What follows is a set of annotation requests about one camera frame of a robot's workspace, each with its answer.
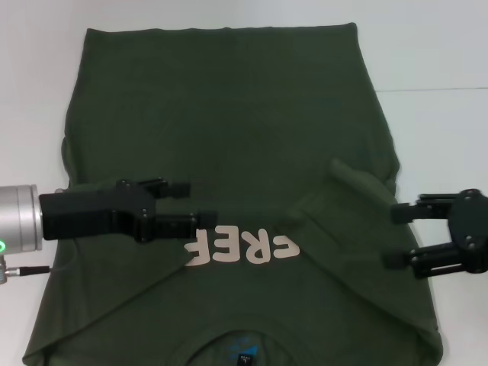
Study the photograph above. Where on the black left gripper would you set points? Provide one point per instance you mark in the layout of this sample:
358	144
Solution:
87	213

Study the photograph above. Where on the silver left gripper connector stub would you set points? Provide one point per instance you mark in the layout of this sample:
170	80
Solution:
61	190

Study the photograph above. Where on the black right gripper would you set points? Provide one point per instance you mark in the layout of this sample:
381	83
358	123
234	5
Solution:
470	228

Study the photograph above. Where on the dark green FREE t-shirt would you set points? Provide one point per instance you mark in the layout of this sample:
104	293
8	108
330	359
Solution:
236	114

